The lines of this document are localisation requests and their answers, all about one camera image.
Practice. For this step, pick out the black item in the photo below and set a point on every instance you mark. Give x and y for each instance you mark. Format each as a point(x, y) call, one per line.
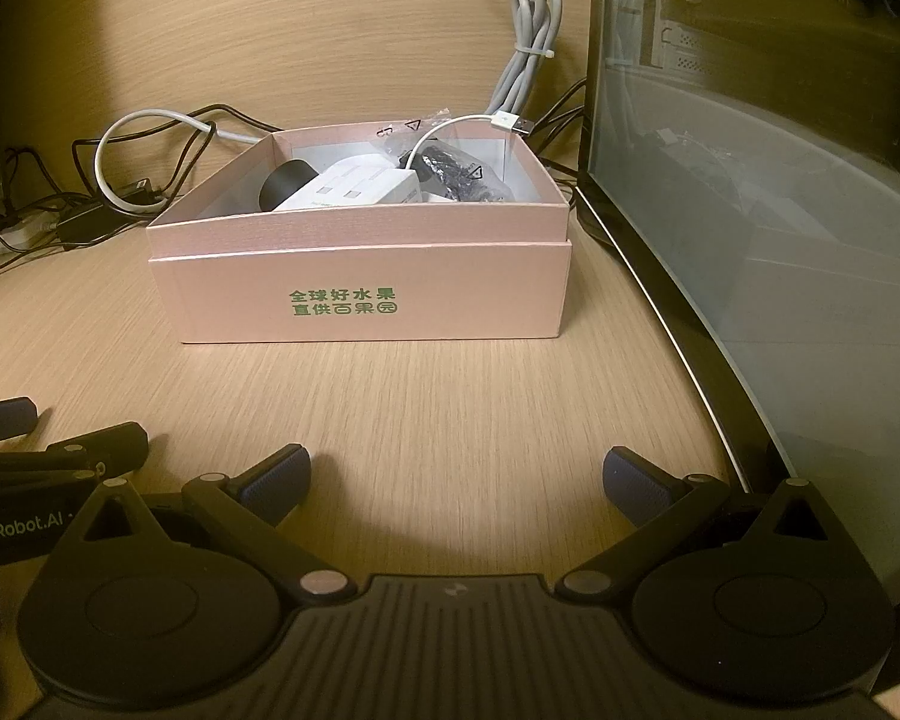
point(454, 169)

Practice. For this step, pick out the black cylinder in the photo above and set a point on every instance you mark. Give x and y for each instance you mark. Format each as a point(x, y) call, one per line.
point(285, 184)

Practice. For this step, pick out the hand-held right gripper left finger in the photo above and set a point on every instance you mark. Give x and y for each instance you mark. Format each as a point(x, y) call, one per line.
point(277, 484)

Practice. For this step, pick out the white charger plug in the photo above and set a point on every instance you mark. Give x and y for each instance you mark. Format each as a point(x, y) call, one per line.
point(352, 184)

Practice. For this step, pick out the computer case with glass panel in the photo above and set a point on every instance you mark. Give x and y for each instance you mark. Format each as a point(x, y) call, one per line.
point(757, 202)

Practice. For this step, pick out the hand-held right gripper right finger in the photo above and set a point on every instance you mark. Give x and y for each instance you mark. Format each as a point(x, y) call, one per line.
point(634, 484)

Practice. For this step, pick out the white power plug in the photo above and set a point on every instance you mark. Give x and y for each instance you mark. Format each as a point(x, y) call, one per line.
point(11, 234)

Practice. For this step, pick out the pink cardboard box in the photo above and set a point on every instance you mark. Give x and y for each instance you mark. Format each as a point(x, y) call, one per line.
point(360, 277)

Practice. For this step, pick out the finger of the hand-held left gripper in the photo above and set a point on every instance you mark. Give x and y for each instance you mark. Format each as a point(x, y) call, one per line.
point(112, 446)
point(4, 420)

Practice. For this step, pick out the black power adapter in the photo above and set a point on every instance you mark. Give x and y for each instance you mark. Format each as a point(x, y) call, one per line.
point(90, 221)

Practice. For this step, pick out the clear plastic zip bag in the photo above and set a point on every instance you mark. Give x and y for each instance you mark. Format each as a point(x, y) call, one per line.
point(427, 127)

